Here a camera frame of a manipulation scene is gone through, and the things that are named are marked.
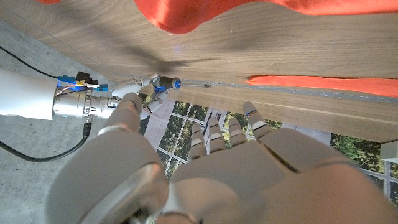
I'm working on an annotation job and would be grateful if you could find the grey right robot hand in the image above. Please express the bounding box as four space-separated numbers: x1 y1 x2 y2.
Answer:
110 73 170 121

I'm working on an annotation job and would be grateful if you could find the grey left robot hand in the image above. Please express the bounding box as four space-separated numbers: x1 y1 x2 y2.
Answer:
46 92 398 224

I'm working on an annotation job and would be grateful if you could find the blue grey handled screwdriver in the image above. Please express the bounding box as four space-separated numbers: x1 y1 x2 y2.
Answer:
152 76 212 93

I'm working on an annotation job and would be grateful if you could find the orange ribbon roll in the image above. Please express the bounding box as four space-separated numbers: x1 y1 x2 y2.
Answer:
35 0 398 99

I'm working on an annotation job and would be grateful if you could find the printed window backdrop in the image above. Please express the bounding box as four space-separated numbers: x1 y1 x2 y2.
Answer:
138 93 398 206

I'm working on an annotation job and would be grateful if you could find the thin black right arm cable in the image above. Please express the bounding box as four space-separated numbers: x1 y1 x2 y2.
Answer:
0 45 60 79

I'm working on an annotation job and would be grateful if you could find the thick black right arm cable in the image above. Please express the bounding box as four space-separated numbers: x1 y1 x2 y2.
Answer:
0 123 93 163

